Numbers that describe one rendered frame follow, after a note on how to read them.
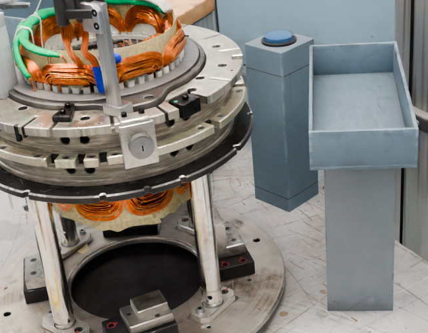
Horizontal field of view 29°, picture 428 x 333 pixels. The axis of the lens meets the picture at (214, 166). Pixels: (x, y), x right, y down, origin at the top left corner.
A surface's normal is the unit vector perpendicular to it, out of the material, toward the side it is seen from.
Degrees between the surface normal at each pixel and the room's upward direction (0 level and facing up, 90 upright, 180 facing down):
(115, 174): 90
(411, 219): 90
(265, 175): 90
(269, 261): 0
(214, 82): 0
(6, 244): 0
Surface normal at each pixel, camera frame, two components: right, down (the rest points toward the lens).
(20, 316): -0.08, -0.88
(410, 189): -0.88, 0.29
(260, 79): -0.71, 0.39
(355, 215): -0.11, 0.48
